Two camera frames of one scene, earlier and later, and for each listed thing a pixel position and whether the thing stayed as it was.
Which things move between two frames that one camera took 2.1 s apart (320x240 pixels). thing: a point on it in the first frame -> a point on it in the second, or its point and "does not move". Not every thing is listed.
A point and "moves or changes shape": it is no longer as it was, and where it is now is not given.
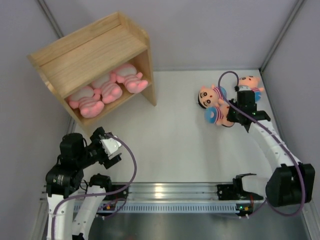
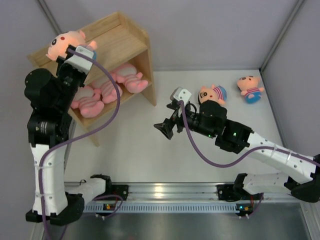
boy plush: x=254 y=83 does not move
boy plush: x=211 y=96 does not move
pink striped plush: x=87 y=100 does not move
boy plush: x=218 y=115 moves or changes shape
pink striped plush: x=134 y=82 does not move
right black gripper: x=230 y=117 -> x=167 y=127
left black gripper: x=96 y=135 -> x=61 y=66
